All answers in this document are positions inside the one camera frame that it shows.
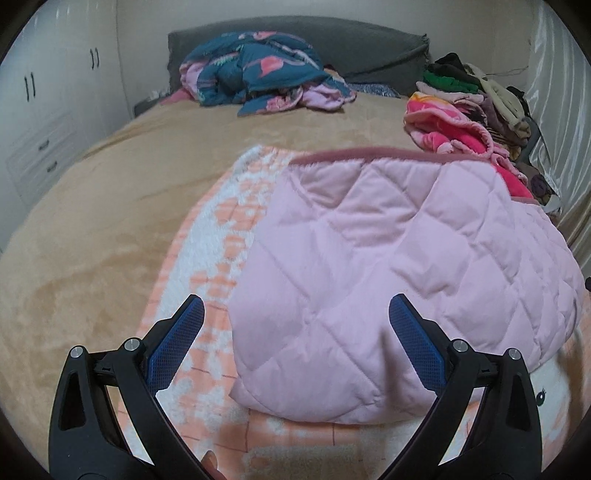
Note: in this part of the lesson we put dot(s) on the white wardrobe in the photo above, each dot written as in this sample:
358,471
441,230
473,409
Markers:
46,115

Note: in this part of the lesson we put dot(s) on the orange white checked blanket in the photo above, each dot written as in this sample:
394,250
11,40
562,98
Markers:
221,221

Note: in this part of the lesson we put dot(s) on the pink quilted jacket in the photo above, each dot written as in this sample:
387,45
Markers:
369,258

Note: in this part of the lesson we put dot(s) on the pink fleece robe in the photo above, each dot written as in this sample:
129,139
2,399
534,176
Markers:
452,127

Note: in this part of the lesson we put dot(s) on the tan bed blanket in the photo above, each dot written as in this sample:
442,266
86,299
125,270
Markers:
115,207

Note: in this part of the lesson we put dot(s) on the grey bed headboard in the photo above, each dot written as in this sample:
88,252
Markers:
369,46

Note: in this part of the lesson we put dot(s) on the blue patterned cloth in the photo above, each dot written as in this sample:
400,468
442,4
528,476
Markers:
374,88

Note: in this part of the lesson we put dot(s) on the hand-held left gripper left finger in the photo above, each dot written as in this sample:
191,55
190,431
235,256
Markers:
178,339

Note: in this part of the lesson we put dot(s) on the pile of folded clothes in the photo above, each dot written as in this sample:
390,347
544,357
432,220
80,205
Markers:
461,83

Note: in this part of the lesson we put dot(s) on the person's left hand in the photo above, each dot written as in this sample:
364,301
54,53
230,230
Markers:
212,468

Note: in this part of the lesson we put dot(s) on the teal flamingo print quilt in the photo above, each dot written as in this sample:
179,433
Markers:
258,69

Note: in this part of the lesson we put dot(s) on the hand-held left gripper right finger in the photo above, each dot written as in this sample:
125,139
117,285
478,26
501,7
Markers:
415,344

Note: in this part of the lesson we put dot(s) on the white satin curtain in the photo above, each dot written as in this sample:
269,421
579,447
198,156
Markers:
561,115

